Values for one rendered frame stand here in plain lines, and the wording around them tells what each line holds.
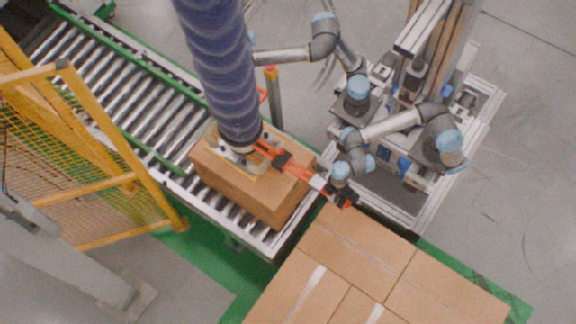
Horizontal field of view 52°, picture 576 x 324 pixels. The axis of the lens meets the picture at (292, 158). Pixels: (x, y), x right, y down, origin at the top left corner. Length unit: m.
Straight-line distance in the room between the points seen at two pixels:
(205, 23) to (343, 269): 1.92
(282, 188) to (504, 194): 1.81
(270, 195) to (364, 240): 0.69
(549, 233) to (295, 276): 1.84
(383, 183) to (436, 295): 0.90
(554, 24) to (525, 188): 1.45
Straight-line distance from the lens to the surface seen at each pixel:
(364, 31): 4.82
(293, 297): 3.43
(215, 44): 2.10
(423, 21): 2.39
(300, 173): 2.87
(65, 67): 2.34
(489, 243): 4.23
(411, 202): 3.98
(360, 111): 3.22
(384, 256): 3.50
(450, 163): 2.94
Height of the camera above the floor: 3.93
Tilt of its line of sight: 67 degrees down
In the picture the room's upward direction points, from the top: 5 degrees counter-clockwise
